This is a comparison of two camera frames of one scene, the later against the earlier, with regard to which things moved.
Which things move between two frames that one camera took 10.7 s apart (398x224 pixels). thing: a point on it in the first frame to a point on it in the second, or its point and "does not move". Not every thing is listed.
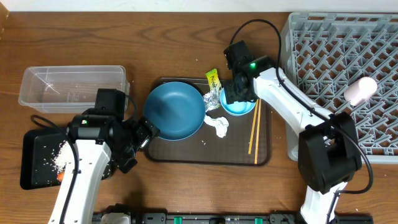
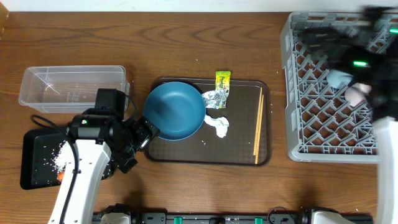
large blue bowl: (177, 109) does not move
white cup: (360, 91) does not move
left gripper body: (135, 138) does not move
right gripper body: (234, 92) to (354, 60)
